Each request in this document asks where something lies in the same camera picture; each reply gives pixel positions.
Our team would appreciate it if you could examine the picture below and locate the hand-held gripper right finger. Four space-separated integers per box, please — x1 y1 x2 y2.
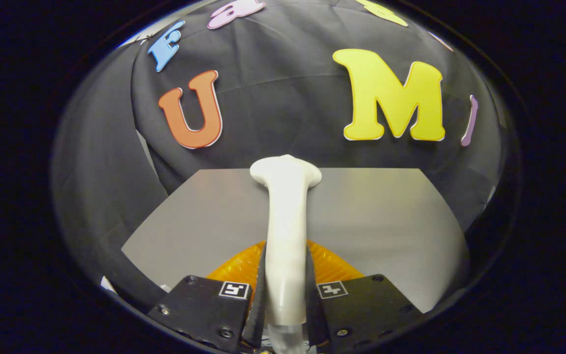
305 239 424 353

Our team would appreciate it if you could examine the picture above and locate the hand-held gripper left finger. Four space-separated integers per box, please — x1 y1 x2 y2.
146 240 268 354

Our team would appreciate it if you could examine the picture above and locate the white garment steamer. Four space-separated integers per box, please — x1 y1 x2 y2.
250 154 323 354

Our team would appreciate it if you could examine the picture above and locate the grey metal cabinet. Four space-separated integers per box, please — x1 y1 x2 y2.
121 168 470 315

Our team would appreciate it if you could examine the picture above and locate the black backdrop cloth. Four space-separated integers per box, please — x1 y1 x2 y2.
51 0 509 311

